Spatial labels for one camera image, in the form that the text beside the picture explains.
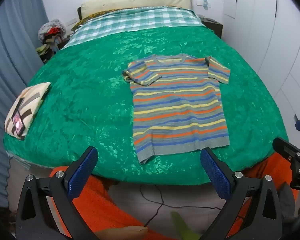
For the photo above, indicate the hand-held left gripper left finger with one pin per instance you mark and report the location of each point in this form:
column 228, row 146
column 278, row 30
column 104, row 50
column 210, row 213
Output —
column 82, row 173

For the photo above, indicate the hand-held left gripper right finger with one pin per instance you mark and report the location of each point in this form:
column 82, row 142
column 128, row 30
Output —
column 215, row 175

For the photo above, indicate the striped knit shirt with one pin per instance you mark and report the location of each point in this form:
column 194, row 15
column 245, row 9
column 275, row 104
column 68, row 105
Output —
column 177, row 107

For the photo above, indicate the pile of clothes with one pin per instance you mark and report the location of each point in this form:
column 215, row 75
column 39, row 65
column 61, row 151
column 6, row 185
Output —
column 51, row 38

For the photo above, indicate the orange fleece cloth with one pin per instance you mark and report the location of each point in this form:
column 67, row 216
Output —
column 100, row 205

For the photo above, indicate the white bed base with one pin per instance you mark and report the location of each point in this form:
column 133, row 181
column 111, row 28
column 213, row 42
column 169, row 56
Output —
column 132, row 197

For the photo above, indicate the green strip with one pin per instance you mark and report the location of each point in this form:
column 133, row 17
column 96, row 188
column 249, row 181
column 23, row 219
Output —
column 182, row 227

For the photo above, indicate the green floral blanket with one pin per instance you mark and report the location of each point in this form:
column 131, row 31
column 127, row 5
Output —
column 90, row 97

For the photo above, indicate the smartphone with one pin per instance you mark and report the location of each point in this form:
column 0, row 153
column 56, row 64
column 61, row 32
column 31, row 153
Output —
column 18, row 123

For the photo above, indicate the beige patterned cushion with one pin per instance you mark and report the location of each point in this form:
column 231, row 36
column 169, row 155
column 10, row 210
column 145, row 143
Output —
column 27, row 105

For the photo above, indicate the white wardrobe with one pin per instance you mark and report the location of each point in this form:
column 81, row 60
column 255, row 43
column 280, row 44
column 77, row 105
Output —
column 272, row 30

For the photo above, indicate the blue-grey curtain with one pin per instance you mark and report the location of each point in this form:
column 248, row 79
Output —
column 7, row 62

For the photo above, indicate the dark wooden nightstand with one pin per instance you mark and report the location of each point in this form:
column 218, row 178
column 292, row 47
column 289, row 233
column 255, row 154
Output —
column 213, row 25

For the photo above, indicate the green checked bed sheet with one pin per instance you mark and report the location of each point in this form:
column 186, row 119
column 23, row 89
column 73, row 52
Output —
column 130, row 22

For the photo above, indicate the white wall socket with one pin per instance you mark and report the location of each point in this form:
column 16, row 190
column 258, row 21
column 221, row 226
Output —
column 202, row 3

